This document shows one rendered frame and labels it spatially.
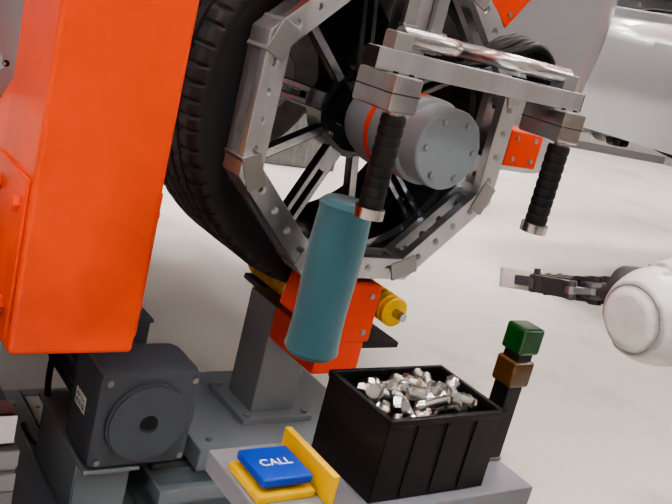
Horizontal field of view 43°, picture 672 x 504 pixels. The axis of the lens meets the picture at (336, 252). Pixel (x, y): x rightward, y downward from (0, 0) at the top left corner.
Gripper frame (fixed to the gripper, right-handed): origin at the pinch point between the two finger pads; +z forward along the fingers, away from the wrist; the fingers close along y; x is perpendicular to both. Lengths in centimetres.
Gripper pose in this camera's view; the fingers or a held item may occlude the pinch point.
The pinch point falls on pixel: (521, 279)
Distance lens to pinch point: 131.2
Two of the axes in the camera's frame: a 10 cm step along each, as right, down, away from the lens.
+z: -6.4, -0.9, 7.6
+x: -0.7, 10.0, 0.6
